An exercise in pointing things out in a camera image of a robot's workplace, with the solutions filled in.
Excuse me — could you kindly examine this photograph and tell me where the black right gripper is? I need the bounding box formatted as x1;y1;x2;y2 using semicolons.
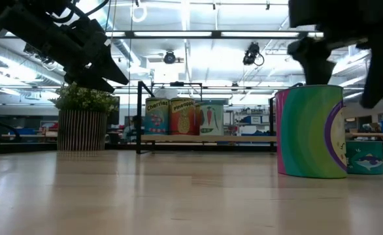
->
288;0;383;110

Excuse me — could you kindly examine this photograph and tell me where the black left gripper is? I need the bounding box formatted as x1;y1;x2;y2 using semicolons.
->
0;5;130;94

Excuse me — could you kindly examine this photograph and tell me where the pineapple label tin can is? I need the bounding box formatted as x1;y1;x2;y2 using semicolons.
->
169;97;197;136

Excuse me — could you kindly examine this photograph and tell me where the mixed vegetables label tin can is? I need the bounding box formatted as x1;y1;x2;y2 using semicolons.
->
199;101;225;136

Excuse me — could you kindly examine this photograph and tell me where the wooden shelf with black legs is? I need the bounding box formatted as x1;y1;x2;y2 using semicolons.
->
135;80;303;154

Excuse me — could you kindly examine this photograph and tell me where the black monitor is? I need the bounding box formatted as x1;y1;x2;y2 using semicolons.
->
107;104;121;126

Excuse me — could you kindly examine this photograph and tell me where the black ceiling equipment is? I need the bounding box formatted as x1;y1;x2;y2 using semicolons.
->
23;44;57;66

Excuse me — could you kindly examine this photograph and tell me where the potted plant in ribbed pot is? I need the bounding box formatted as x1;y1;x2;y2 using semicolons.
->
49;81;120;152

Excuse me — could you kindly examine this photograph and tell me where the round black ceiling light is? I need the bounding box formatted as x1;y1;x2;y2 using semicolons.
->
163;50;177;65

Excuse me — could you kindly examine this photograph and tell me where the cherries label tin can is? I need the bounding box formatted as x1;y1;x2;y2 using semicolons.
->
144;97;171;136

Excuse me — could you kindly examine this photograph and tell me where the wooden background table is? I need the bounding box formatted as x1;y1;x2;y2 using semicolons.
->
346;133;383;138

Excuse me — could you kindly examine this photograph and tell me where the green rainbow label tin can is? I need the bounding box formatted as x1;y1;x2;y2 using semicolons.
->
275;84;348;180

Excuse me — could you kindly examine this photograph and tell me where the teal fish label tin can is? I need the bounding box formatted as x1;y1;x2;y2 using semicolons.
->
345;140;383;176

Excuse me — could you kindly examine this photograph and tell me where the black overhead frame beam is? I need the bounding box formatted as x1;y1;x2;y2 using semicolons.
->
0;30;325;40

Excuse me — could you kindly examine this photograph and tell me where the black ceiling camera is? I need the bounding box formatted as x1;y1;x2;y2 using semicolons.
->
242;41;265;67

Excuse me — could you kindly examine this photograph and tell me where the black aluminium table frame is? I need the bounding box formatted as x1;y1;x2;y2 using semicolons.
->
0;142;277;154

